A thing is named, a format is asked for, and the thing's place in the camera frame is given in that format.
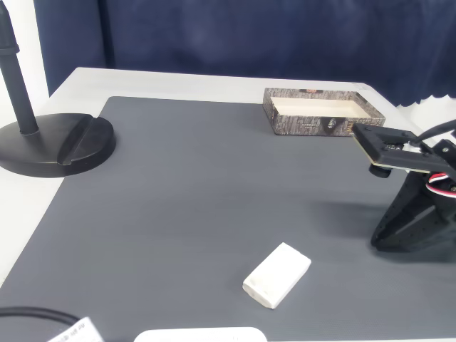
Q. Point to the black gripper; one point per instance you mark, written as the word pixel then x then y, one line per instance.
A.
pixel 406 217

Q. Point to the white rectangular block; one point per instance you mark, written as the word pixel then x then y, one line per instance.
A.
pixel 276 276

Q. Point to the patterned cardboard box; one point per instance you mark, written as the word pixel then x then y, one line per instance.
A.
pixel 317 126

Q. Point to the grey desk mat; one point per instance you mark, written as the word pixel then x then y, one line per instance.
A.
pixel 199 199

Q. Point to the white rounded flat device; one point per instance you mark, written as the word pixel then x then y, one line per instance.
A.
pixel 199 335

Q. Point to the dark blue curtain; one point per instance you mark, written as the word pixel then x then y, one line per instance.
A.
pixel 249 39

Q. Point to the white printed paper label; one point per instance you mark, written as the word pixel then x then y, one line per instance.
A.
pixel 78 331

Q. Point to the black round-base stand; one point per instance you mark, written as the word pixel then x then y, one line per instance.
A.
pixel 53 142

